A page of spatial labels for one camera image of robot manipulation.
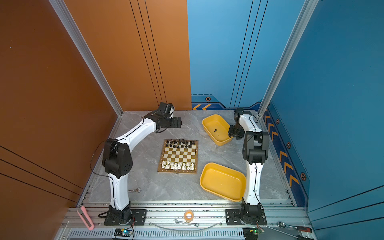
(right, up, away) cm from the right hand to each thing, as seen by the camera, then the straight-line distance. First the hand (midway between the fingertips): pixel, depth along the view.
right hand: (232, 136), depth 103 cm
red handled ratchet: (+16, -39, -33) cm, 54 cm away
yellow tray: (-10, +5, +6) cm, 12 cm away
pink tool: (-81, -37, -29) cm, 94 cm away
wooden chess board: (-36, -12, -9) cm, 39 cm away
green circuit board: (-60, -44, -32) cm, 81 cm away
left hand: (-37, +11, -8) cm, 40 cm away
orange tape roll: (-29, -38, -28) cm, 56 cm away
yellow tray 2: (-9, -26, -16) cm, 31 cm away
